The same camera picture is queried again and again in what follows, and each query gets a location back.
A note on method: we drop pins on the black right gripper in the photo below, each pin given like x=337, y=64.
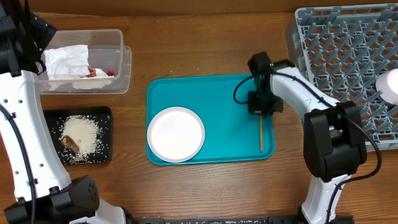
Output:
x=255, y=109

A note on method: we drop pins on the white napkin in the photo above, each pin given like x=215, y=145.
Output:
x=71, y=64

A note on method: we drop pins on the red snack wrapper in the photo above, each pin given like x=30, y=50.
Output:
x=93, y=72

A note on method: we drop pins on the pink white bowl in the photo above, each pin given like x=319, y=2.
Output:
x=387, y=84

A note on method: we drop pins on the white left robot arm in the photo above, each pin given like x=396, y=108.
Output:
x=43, y=189

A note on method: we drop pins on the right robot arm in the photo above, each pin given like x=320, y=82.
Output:
x=333, y=144

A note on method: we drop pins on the grey dishwasher rack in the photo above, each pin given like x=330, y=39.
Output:
x=342, y=50

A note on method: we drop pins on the teal serving tray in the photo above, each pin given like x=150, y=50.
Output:
x=231, y=132

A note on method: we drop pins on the black plastic tray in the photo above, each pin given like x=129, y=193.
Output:
x=102, y=137

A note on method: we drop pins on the clear plastic bin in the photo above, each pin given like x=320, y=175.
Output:
x=106, y=51

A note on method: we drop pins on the white round plate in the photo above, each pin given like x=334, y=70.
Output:
x=175, y=134

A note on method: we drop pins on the pile of white rice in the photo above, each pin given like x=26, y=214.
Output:
x=81, y=133

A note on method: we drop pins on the brown food scrap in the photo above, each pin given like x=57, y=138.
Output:
x=68, y=142

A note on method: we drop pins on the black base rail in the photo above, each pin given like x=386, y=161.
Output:
x=217, y=221

